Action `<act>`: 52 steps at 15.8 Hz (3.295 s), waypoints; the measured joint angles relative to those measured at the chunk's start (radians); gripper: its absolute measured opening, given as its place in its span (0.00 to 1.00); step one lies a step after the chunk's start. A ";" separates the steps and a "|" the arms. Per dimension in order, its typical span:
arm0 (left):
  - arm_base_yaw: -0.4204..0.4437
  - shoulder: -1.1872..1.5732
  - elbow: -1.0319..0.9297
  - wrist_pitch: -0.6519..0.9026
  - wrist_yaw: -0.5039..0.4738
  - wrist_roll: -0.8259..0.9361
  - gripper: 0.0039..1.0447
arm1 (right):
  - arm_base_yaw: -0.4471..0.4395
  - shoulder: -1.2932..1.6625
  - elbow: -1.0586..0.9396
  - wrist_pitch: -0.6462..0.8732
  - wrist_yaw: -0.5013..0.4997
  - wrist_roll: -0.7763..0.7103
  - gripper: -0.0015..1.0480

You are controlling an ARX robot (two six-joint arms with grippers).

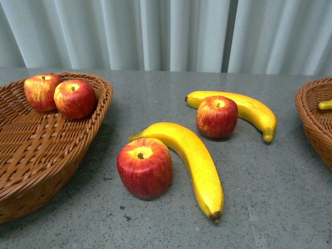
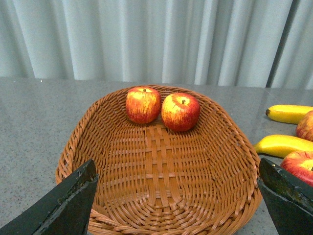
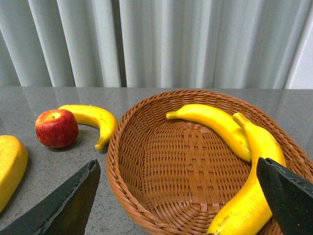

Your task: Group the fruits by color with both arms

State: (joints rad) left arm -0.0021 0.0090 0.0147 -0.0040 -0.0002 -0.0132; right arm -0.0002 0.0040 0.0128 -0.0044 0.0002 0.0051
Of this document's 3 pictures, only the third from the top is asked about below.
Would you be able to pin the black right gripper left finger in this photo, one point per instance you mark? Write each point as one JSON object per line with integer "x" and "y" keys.
{"x": 63, "y": 212}

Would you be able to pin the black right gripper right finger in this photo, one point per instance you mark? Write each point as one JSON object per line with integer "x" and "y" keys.
{"x": 289, "y": 196}

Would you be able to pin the yellow banana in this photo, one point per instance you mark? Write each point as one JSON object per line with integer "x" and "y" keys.
{"x": 248, "y": 211}
{"x": 96, "y": 117}
{"x": 220, "y": 122}
{"x": 13, "y": 163}

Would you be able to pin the dark red apple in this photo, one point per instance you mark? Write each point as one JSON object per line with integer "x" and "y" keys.
{"x": 56, "y": 128}

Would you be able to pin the yellow banana on table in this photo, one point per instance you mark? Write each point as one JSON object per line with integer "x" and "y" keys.
{"x": 96, "y": 117}

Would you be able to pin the yellow banana in basket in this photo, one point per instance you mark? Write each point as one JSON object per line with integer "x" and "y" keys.
{"x": 220, "y": 122}

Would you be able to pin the brown wicker basket right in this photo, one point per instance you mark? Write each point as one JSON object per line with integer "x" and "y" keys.
{"x": 173, "y": 176}

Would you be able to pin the white pleated curtain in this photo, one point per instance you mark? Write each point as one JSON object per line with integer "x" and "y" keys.
{"x": 157, "y": 43}

